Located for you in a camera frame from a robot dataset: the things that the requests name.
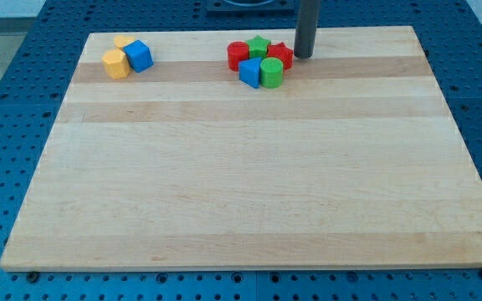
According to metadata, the green star block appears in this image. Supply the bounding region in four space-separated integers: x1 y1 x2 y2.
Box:
246 35 271 59

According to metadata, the red star block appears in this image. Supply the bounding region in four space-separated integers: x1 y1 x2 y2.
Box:
267 42 294 70

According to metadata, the blue triangle block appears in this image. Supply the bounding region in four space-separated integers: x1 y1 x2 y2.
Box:
238 57 262 89

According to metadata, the green cylinder block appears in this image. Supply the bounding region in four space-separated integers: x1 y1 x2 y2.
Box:
260 57 284 89

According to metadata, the red cylinder block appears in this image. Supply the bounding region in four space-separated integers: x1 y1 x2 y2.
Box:
227 41 249 71

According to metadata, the light wooden board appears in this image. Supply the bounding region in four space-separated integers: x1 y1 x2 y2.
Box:
0 26 482 272

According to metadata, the blue cube block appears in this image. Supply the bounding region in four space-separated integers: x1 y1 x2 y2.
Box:
123 40 154 73

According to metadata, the yellow hexagon block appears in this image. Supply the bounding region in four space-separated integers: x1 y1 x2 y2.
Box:
102 48 131 79

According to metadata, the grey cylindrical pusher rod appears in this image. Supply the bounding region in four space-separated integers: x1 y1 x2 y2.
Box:
294 0 321 59

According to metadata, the yellow round block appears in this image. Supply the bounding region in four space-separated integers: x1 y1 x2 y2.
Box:
113 34 136 50

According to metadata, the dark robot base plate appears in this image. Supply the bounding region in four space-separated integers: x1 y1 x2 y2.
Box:
203 0 296 14

